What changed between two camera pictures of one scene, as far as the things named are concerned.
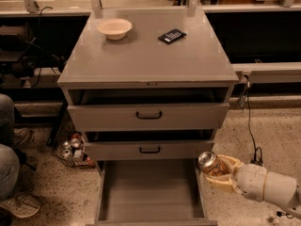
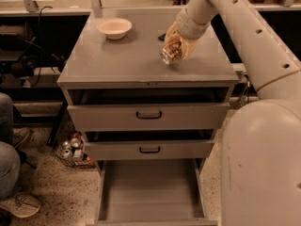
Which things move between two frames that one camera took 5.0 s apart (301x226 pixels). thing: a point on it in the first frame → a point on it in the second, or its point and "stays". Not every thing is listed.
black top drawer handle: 149,117 stays
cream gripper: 251,182 → 192,26
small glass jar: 206,162 → 172,51
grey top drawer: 145,109 stays
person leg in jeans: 9,156 stays
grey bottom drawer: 150,193 stays
